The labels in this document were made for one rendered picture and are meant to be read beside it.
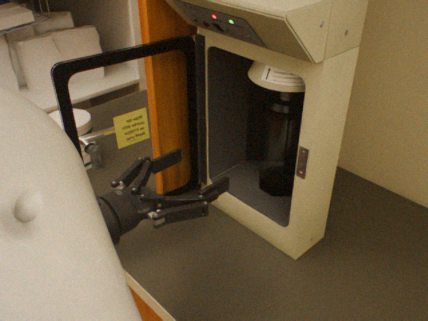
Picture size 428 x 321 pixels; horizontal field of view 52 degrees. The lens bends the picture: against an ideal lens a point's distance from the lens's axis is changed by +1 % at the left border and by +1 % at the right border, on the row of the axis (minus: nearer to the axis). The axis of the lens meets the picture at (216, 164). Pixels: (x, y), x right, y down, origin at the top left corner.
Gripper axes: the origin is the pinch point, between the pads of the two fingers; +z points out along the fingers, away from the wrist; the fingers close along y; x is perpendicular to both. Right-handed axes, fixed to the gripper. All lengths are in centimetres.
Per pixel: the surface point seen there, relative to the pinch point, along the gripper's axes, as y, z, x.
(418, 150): -19, 59, 12
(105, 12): 128, 59, 5
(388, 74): -7, 59, -5
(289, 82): -5.1, 19.5, -13.9
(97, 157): 18.6, -11.2, 0.8
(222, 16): 1.5, 7.4, -27.4
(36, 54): 115, 18, 12
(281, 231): -9.5, 16.1, 19.7
